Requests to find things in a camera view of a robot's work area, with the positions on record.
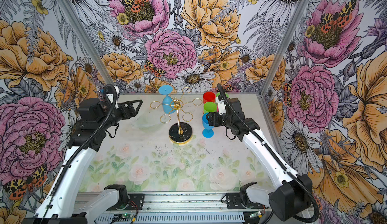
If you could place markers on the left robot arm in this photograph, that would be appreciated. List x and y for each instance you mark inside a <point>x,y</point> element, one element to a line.
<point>96,118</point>

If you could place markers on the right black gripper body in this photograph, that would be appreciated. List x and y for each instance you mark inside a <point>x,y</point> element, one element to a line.
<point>222,120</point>

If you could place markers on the white perforated cable duct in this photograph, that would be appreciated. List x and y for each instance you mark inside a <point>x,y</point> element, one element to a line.
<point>171,218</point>

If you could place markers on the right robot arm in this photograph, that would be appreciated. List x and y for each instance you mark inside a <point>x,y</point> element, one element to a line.
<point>292,195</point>

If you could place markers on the aluminium front rail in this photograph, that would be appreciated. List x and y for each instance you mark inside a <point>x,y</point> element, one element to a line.
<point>202,201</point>

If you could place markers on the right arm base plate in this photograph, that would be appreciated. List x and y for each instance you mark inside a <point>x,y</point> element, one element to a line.
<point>239,201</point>

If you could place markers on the aluminium corner post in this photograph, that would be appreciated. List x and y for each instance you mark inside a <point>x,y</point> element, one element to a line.
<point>293,23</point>
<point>75,22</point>

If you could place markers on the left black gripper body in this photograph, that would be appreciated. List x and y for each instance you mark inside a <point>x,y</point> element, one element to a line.
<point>120,113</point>

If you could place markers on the gold wire glass rack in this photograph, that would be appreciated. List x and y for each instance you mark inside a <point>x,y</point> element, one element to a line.
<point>180,132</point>

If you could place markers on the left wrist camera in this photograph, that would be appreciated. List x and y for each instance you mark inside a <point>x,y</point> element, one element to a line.
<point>108,93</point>

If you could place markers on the red wine glass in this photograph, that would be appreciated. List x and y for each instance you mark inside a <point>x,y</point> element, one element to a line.
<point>209,97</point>

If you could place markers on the right aluminium corner post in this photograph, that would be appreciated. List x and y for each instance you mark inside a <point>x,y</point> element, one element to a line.
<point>293,23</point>

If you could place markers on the blue wine glass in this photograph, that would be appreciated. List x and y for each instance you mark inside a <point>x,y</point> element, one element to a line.
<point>167,103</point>
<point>208,130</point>

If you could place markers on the green wine glass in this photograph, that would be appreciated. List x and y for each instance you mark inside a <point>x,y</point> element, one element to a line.
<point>209,107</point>
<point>218,95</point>

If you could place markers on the left aluminium corner post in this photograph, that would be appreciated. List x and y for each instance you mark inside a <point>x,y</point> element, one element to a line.
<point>75,22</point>

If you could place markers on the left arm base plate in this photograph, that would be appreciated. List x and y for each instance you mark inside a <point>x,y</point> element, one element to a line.
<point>132,202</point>

